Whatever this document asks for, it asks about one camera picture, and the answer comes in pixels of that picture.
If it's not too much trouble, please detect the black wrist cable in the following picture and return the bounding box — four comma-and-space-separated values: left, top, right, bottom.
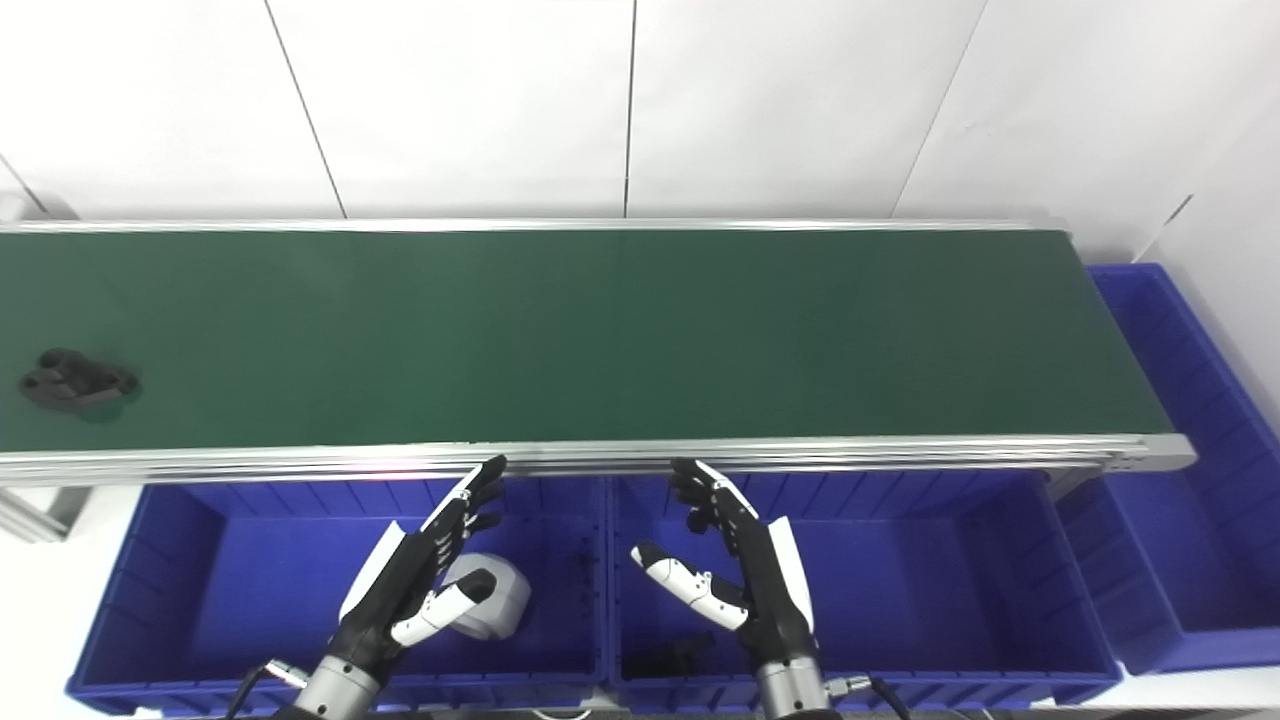
825, 674, 913, 720
225, 658, 311, 720

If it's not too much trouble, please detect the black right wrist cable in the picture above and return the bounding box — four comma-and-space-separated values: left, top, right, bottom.
825, 674, 913, 720

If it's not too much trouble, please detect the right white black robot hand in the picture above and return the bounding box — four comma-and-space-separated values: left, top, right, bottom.
630, 457, 823, 673

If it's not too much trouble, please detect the green conveyor belt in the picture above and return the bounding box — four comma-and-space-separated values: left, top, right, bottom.
0, 230, 1176, 453
0, 218, 1198, 488

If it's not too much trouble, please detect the black flange part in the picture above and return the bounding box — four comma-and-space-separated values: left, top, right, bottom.
18, 348, 141, 409

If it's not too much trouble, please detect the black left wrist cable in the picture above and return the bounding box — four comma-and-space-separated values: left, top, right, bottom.
225, 658, 311, 720

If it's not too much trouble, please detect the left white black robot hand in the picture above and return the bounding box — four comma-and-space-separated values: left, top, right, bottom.
333, 455, 509, 671

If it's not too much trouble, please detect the blue plastic bin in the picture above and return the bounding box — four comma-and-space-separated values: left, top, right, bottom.
65, 478, 613, 716
605, 472, 1123, 713
1055, 263, 1280, 676

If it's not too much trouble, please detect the white grey housing part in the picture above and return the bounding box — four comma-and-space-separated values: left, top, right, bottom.
440, 553, 532, 642

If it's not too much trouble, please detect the aluminium conveyor leg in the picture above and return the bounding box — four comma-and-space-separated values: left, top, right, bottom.
0, 486, 91, 544

